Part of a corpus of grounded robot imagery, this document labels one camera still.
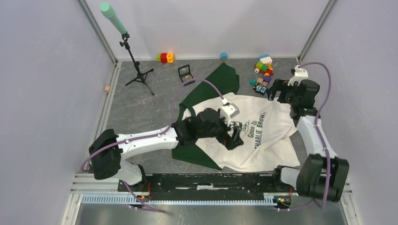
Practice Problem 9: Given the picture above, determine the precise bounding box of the blue cylinder toy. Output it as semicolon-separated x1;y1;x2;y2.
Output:
219;52;228;60

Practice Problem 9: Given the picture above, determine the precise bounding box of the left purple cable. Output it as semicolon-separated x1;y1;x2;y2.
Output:
80;78;225;214

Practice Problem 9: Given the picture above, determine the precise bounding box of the black blue patterned block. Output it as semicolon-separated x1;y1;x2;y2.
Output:
253;83;267;96

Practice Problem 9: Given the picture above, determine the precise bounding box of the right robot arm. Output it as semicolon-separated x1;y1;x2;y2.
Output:
266;79;350;202

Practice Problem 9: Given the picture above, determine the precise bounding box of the red cylinder toy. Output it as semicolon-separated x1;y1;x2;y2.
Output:
159;53;167;63

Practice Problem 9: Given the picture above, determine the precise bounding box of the orange ring toy block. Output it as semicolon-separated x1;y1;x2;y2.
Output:
166;52;175;63

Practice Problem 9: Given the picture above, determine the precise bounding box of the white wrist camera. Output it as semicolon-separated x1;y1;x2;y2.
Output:
219;98;240;127
288;65;308;86

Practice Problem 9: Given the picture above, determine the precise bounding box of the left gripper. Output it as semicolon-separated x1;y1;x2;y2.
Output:
198;112;243;149

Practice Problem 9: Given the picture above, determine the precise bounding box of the white blue brick block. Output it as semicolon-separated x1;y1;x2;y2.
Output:
258;54;273;65

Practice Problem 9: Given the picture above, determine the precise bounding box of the small wooden cube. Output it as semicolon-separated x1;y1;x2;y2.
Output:
104;86;111;93

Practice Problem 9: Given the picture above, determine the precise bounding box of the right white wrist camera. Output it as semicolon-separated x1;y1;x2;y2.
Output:
288;65;308;86

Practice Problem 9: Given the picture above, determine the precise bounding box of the colourful brick toy train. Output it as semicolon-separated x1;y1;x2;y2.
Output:
254;61;274;76

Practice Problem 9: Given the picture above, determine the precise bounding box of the black tripod stand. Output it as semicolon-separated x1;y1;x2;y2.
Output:
119;32;155;96

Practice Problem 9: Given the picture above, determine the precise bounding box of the purple cube block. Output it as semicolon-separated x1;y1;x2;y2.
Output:
263;75;272;83

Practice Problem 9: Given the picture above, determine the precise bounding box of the black clear brooch case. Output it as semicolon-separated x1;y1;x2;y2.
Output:
177;64;194;84

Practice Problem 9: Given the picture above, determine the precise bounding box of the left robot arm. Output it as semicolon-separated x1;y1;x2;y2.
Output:
89;105;244;191

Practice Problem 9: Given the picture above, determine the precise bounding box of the white and green t-shirt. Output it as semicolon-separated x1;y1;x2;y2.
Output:
172;63;300;172

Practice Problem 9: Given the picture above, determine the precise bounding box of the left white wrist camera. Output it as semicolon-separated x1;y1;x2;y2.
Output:
219;98;240;127

